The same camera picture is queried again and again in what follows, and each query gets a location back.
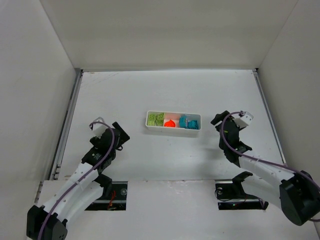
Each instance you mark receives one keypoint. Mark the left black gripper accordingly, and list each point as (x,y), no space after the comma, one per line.
(119,135)

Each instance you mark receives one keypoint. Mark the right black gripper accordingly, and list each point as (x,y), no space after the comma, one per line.
(225,122)

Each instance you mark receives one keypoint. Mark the teal long lego brick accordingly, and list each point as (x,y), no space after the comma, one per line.
(193,125)

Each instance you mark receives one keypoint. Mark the teal round lego piece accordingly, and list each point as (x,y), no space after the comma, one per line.
(183,122)

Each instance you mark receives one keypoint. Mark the light green lego brick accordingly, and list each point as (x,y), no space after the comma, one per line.
(151,123)

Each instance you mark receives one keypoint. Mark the orange round lego piece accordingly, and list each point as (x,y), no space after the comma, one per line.
(170,124)

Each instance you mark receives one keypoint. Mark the white three-compartment tray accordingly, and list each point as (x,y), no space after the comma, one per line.
(175,116)

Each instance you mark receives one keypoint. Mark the light green long brick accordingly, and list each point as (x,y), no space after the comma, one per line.
(159,123)

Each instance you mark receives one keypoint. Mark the teal green lego stack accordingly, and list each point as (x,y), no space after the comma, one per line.
(152,117)

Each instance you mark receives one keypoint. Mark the light green small brick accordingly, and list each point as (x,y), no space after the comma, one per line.
(161,116)

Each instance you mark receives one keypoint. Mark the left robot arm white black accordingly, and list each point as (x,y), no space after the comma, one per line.
(51,220)

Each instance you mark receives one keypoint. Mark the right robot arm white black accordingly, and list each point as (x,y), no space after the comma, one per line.
(294,192)

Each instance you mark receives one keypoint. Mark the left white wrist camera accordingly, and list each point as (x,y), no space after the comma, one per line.
(98,127)

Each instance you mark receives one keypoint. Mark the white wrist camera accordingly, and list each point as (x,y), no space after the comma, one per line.
(244,119)
(98,127)

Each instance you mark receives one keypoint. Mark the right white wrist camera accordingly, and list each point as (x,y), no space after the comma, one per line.
(244,119)

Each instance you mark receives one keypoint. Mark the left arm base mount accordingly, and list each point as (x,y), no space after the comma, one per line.
(115,200)

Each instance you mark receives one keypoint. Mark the left aluminium rail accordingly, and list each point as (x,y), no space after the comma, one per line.
(55,166)

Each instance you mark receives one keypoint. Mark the aluminium rail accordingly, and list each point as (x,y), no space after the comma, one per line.
(55,166)
(268,112)

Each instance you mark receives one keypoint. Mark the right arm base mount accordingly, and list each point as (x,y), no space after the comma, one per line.
(231,196)

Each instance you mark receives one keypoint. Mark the right aluminium rail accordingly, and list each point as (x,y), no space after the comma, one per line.
(268,112)

